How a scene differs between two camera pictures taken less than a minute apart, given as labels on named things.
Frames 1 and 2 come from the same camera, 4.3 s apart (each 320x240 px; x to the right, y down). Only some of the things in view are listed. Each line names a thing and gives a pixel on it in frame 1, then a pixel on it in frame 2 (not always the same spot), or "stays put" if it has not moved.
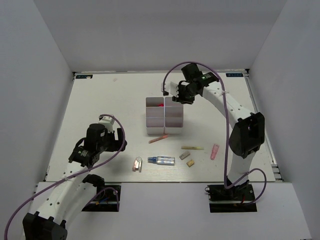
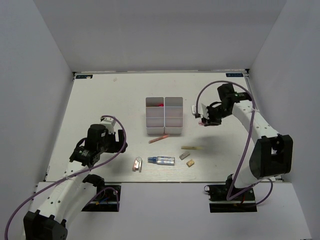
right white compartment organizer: x=173 y=116 stays put
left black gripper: x=116 y=144 stays put
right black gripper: x=180 y=99 to x=210 y=121
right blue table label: x=234 y=74 stays put
